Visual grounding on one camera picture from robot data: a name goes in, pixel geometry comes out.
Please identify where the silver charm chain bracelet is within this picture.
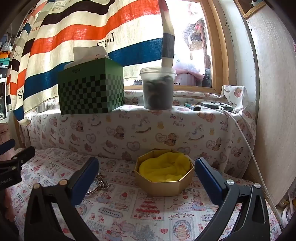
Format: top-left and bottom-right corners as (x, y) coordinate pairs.
(95, 173), (110, 191)

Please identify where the gold octagonal jewelry box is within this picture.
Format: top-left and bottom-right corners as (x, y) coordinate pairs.
(134, 149), (194, 197)

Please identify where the teddy bear print cloth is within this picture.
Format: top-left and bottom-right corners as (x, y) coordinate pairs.
(20, 85), (256, 178)

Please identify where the yellow cloth in box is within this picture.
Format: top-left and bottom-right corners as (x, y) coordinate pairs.
(138, 152), (191, 182)

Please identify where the green checkered tissue box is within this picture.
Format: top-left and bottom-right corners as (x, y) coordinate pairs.
(57, 58), (125, 114)

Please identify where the dark flat device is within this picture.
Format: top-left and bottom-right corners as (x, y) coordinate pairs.
(201, 101), (233, 111)

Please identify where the green black marker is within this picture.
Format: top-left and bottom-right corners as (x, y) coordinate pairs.
(184, 102), (201, 111)

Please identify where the white tissue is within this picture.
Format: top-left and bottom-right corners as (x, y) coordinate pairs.
(64, 46), (110, 69)

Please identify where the clear plastic jar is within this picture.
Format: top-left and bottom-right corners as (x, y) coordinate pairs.
(140, 67), (176, 110)

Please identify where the striped curtain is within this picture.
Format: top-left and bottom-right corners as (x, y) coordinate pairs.
(6, 1), (175, 126)

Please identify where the white cable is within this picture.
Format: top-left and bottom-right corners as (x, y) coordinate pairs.
(218, 105), (282, 223)

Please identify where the wooden window frame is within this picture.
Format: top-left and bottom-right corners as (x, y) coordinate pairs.
(119, 1), (234, 93)

